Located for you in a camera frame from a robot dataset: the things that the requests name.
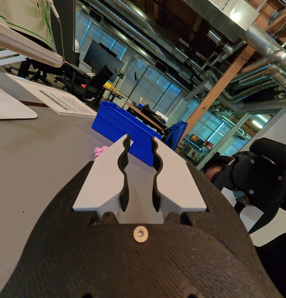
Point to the white book stand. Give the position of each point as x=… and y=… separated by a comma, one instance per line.
x=12, y=102

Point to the pink brick figure pot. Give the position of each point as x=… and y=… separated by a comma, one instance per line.
x=100, y=150

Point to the laminated instruction sheet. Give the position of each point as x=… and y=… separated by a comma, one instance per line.
x=59, y=100

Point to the open instruction booklet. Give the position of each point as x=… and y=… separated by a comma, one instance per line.
x=22, y=18

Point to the black light tripod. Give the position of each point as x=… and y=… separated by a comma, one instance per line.
x=133, y=86

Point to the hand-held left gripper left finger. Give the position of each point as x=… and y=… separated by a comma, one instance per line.
x=98, y=186

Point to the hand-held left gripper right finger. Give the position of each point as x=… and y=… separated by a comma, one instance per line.
x=180, y=186

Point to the person's right hand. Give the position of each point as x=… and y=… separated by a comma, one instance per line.
x=212, y=172

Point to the wooden ceiling beam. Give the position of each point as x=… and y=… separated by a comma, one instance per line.
x=217, y=93

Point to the blue storage bin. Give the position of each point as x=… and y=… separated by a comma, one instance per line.
x=115, y=123

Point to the blue cloth bag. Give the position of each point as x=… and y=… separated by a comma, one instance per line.
x=176, y=135

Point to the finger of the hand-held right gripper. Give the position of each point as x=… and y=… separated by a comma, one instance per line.
x=228, y=196
x=250, y=217

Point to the black bag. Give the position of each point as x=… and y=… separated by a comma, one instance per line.
x=152, y=116

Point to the black office chair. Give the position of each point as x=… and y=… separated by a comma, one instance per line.
x=98, y=81

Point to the wooden table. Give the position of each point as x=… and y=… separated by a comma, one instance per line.
x=143, y=114

